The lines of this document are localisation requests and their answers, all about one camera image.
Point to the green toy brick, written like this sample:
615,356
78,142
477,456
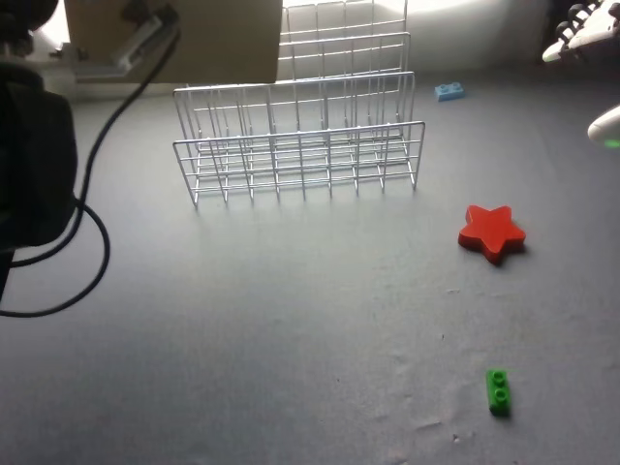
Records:
499,392

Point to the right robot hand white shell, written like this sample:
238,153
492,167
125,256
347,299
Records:
598,26

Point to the red star block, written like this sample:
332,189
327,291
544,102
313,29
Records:
491,232

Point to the grey table cloth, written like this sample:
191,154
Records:
242,315

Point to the blue toy brick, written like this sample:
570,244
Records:
450,92

